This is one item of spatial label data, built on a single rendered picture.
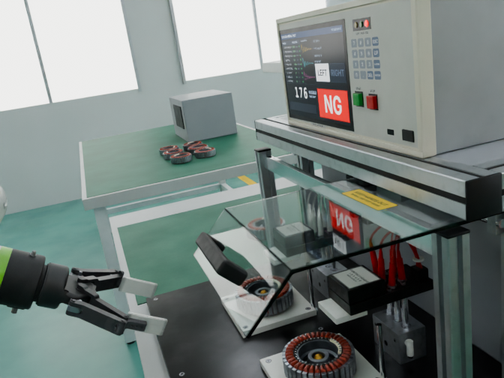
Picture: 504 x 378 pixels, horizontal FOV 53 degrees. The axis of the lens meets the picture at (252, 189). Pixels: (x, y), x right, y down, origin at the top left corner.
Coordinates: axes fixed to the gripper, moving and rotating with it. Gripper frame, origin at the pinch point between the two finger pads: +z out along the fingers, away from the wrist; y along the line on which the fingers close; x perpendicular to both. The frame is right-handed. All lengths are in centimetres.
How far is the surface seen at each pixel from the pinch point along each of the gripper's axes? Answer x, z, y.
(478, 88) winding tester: 54, 20, 31
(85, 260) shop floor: -105, 19, -257
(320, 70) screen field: 51, 11, 5
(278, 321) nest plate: 5.9, 21.5, 7.2
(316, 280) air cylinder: 12.4, 31.5, -2.0
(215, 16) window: 106, 88, -456
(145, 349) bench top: -9.9, 2.1, -1.6
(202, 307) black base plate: -1.8, 12.4, -7.7
